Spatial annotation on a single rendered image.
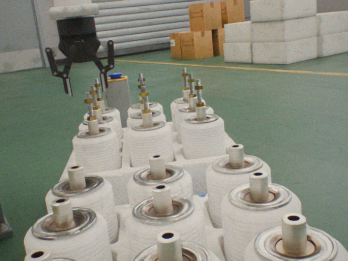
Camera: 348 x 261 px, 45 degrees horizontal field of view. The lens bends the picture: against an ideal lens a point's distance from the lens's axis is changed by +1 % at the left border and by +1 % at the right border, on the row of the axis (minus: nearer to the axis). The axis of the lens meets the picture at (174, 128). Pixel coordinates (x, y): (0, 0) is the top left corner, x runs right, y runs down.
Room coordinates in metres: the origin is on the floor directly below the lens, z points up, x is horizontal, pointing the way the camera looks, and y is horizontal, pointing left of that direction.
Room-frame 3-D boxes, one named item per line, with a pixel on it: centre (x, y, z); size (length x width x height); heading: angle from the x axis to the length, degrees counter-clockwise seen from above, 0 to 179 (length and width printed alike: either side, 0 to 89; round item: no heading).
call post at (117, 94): (1.30, 0.16, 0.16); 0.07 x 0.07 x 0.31; 4
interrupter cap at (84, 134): (0.89, 0.17, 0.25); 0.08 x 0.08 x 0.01
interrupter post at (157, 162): (0.59, 0.03, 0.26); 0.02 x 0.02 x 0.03
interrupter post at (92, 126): (0.89, 0.17, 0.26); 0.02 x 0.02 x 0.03
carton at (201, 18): (5.05, -0.49, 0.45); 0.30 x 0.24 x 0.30; 31
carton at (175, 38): (5.27, -0.25, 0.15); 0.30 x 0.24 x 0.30; 119
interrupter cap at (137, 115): (1.01, 0.07, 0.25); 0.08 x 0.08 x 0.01
